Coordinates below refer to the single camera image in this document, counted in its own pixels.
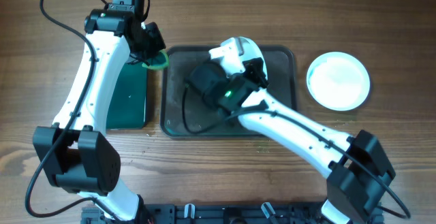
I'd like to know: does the green yellow sponge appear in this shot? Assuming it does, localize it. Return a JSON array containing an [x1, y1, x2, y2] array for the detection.
[[142, 50, 169, 70]]

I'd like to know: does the white plate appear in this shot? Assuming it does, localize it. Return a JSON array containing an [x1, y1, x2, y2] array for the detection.
[[240, 37, 268, 77], [306, 52, 371, 112]]

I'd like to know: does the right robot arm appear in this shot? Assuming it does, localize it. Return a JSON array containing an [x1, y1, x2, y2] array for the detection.
[[185, 58, 395, 223]]

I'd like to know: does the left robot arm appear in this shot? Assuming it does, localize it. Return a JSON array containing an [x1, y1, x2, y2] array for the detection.
[[33, 0, 169, 223]]

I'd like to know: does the dark green water tray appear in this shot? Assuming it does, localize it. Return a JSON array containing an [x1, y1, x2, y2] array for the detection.
[[106, 64, 148, 130]]

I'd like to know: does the dark brown serving tray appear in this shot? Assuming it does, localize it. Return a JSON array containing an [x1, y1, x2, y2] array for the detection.
[[159, 45, 298, 140]]

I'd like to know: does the left black cable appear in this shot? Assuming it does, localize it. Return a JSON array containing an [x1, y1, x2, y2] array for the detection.
[[24, 0, 110, 219]]

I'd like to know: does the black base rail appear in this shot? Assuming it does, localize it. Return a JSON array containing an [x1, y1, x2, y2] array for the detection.
[[80, 202, 385, 224]]

